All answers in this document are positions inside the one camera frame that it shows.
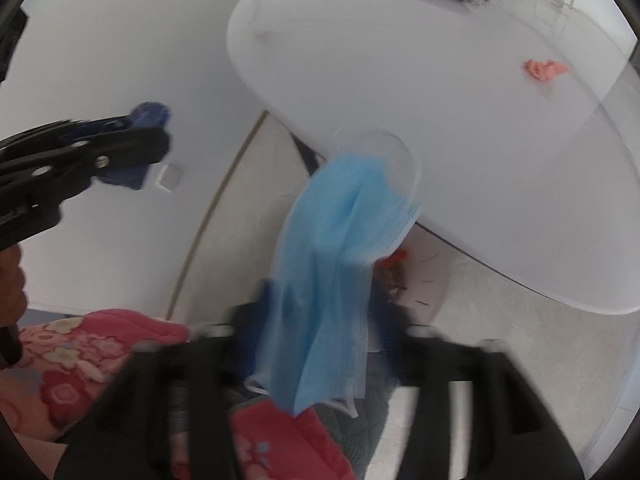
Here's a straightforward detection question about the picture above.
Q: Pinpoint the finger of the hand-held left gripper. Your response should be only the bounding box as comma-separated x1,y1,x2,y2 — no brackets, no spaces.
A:
0,115,135,161
0,126,172,206

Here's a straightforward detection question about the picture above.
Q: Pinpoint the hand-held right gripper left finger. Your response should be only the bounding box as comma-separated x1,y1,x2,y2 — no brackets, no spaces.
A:
54,280,273,480

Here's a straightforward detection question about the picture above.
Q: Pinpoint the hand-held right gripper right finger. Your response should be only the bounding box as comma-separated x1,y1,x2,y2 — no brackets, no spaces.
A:
370,305,586,480

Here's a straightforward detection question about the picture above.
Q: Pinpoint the white waste bin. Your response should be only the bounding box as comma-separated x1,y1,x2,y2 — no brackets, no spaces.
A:
370,230,453,352

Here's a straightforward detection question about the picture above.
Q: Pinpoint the blue face mask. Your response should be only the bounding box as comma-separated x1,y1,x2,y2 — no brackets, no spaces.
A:
247,127,423,418

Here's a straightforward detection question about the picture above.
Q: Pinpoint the person's left hand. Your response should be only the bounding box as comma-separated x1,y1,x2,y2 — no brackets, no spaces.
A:
0,246,29,328

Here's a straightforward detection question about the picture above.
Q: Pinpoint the person's pink floral jacket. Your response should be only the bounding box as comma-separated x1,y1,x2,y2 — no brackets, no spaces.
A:
0,308,356,480

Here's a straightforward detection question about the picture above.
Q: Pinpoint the pink crumpled paper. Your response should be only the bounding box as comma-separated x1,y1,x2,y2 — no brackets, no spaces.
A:
523,58,571,82

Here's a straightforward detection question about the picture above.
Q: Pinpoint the white wall socket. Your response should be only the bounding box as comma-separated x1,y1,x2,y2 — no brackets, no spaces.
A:
154,164,185,194

